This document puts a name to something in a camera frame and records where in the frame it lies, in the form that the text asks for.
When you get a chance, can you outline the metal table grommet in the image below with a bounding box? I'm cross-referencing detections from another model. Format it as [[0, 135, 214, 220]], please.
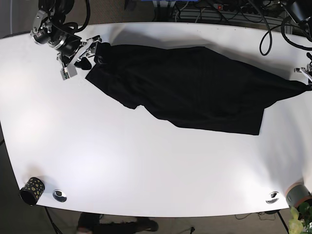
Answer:
[[265, 192, 280, 204], [53, 190, 67, 202]]

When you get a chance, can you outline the right metal table grommet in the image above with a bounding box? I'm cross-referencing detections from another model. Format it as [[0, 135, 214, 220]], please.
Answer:
[[265, 192, 280, 204]]

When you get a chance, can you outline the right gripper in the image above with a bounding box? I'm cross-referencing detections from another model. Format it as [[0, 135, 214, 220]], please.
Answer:
[[57, 35, 111, 80]]

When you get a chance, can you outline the left metal table grommet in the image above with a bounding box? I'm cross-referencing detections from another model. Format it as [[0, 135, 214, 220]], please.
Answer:
[[53, 190, 67, 202]]

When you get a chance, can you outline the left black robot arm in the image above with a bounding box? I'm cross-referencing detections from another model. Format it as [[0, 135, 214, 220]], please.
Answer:
[[279, 0, 312, 87]]

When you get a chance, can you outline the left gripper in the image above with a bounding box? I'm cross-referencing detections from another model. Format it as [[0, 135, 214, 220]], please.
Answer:
[[294, 66, 312, 86]]

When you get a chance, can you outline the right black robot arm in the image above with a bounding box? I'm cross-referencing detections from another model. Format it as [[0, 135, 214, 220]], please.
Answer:
[[30, 0, 104, 80]]

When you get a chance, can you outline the black floral cup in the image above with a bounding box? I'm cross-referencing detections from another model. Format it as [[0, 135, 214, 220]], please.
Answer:
[[19, 177, 45, 206]]

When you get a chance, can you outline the grey plant pot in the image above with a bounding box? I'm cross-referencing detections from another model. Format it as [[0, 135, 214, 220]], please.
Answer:
[[285, 182, 312, 208]]

